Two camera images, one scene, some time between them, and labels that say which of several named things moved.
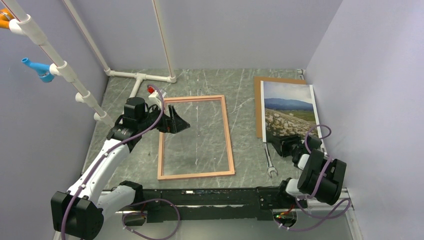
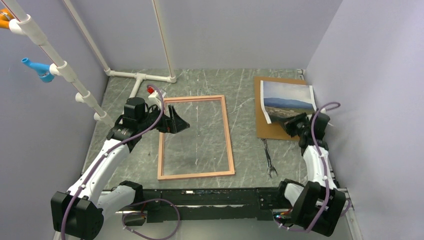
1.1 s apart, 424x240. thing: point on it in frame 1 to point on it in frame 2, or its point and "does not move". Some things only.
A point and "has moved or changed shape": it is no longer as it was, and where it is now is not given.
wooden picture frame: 196,175 does not move
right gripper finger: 276,141 to 291,126
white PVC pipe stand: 24,25 does not move
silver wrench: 271,168 does not move
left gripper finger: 170,127 does not move
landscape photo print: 288,109 has moved or changed shape
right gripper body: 291,145 to 303,128
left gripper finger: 178,124 does not move
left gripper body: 149,119 does not move
